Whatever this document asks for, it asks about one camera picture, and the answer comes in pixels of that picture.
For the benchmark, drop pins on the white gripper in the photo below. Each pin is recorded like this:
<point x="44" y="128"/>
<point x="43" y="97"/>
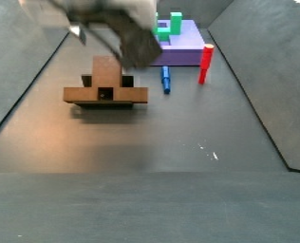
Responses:
<point x="49" y="13"/>

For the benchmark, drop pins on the brown T-shaped block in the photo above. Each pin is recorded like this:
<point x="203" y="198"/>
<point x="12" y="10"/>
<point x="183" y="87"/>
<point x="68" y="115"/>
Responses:
<point x="105" y="75"/>

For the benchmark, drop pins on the black angle fixture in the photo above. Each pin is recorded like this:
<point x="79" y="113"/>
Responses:
<point x="104" y="93"/>

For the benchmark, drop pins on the green U-shaped block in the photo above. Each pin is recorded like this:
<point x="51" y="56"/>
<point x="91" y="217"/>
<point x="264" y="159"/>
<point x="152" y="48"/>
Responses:
<point x="164" y="29"/>

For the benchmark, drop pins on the blue peg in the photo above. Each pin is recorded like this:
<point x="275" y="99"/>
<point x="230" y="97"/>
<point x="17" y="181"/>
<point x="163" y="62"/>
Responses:
<point x="164" y="79"/>

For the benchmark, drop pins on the purple base block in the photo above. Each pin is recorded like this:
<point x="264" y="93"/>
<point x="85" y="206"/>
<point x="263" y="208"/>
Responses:
<point x="182" y="49"/>

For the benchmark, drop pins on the red peg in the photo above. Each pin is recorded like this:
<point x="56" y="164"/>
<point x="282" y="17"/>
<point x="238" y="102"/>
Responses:
<point x="204" y="62"/>

